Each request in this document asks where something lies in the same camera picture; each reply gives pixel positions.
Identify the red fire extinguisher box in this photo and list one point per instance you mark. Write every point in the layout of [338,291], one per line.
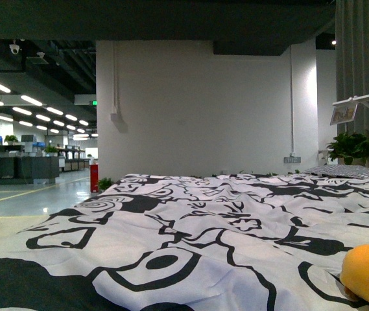
[94,178]

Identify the black and white patterned blanket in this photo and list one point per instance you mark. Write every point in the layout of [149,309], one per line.
[237,242]

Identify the striped grey pillow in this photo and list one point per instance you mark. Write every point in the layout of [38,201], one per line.
[345,171]

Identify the green potted plant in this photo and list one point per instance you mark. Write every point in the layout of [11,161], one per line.
[349,147]

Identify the white desk lamp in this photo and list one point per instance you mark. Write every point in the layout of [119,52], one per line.
[351,109]

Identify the dark office counter desk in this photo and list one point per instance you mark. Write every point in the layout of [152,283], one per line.
[17,168]

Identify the grey curtain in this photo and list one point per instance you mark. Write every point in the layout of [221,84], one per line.
[352,54]

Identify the white security camera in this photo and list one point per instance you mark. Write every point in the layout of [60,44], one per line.
[14,47]

